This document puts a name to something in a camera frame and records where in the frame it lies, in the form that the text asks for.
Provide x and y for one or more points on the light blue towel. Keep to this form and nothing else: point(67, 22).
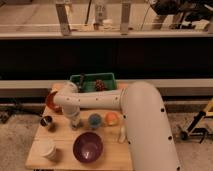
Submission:
point(76, 126)

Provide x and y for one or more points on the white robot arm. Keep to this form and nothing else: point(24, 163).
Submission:
point(152, 146)

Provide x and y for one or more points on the red bowl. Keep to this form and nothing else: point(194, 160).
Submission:
point(49, 102)

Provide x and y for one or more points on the purple bowl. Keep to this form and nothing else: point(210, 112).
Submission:
point(88, 147)

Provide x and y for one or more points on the green plastic tray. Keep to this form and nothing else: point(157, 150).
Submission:
point(89, 81)

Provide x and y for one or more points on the dark grape bunch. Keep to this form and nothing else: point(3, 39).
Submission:
point(100, 85)

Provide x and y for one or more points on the black brush in tray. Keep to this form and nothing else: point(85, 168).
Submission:
point(81, 82)

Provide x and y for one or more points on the orange fruit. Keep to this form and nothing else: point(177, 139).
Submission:
point(111, 119)

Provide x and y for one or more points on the blue cup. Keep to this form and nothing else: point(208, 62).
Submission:
point(94, 121)

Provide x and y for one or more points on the metal can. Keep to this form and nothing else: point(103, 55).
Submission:
point(47, 123)

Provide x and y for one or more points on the white stacked cups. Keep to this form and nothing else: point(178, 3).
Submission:
point(47, 149)

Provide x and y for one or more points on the black wheeled stand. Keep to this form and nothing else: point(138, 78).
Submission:
point(193, 130)

